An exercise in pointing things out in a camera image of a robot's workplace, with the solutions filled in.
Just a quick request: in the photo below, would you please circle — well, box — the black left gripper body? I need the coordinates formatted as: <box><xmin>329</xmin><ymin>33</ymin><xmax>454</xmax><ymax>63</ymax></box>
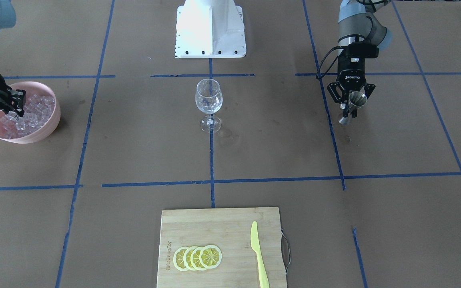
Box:
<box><xmin>336</xmin><ymin>56</ymin><xmax>366</xmax><ymax>94</ymax></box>

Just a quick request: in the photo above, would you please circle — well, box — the single clear ice cube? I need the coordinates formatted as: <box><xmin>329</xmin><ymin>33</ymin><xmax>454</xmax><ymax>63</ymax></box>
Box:
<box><xmin>5</xmin><ymin>111</ymin><xmax>20</xmax><ymax>122</ymax></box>

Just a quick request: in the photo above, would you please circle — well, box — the steel cocktail jigger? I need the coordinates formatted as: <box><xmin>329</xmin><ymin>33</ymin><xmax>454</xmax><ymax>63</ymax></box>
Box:
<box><xmin>339</xmin><ymin>91</ymin><xmax>368</xmax><ymax>125</ymax></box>

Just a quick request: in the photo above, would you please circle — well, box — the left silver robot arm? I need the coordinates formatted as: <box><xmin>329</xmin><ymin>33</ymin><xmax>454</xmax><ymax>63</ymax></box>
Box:
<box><xmin>327</xmin><ymin>0</ymin><xmax>392</xmax><ymax>125</ymax></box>

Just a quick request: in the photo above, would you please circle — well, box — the clear ice cubes pile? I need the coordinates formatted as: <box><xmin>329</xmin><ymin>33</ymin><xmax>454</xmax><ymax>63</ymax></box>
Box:
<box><xmin>0</xmin><ymin>94</ymin><xmax>56</xmax><ymax>139</ymax></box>

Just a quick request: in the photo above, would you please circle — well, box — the clear wine glass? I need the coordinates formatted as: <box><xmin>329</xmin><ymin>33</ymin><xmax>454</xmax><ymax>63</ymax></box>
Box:
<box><xmin>194</xmin><ymin>78</ymin><xmax>223</xmax><ymax>133</ymax></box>

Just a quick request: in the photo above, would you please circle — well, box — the pink bowl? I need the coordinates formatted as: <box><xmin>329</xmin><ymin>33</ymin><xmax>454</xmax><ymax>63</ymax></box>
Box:
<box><xmin>0</xmin><ymin>81</ymin><xmax>61</xmax><ymax>144</ymax></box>

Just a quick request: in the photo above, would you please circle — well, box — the yellow plastic knife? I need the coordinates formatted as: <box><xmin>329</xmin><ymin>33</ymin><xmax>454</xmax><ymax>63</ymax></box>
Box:
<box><xmin>249</xmin><ymin>221</ymin><xmax>270</xmax><ymax>288</ymax></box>

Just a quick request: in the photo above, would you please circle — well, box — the bamboo cutting board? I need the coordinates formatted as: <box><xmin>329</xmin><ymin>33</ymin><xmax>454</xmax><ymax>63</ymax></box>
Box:
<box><xmin>156</xmin><ymin>207</ymin><xmax>287</xmax><ymax>288</ymax></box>

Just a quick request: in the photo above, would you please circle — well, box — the lemon slice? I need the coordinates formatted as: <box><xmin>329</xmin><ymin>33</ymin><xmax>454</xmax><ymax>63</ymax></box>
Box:
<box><xmin>190</xmin><ymin>247</ymin><xmax>207</xmax><ymax>270</ymax></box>
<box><xmin>174</xmin><ymin>246</ymin><xmax>189</xmax><ymax>272</ymax></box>
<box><xmin>183</xmin><ymin>246</ymin><xmax>198</xmax><ymax>270</ymax></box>
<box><xmin>199</xmin><ymin>244</ymin><xmax>222</xmax><ymax>269</ymax></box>

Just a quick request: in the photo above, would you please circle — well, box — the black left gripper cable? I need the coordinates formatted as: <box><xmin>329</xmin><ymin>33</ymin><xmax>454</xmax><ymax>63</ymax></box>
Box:
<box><xmin>316</xmin><ymin>46</ymin><xmax>345</xmax><ymax>80</ymax></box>

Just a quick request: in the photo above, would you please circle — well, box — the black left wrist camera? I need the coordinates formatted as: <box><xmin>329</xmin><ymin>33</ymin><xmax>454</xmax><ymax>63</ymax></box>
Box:
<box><xmin>341</xmin><ymin>42</ymin><xmax>379</xmax><ymax>59</ymax></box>

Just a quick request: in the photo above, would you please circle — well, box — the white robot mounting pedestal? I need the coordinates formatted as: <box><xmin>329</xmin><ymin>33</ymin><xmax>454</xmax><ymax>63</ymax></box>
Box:
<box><xmin>174</xmin><ymin>0</ymin><xmax>247</xmax><ymax>59</ymax></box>

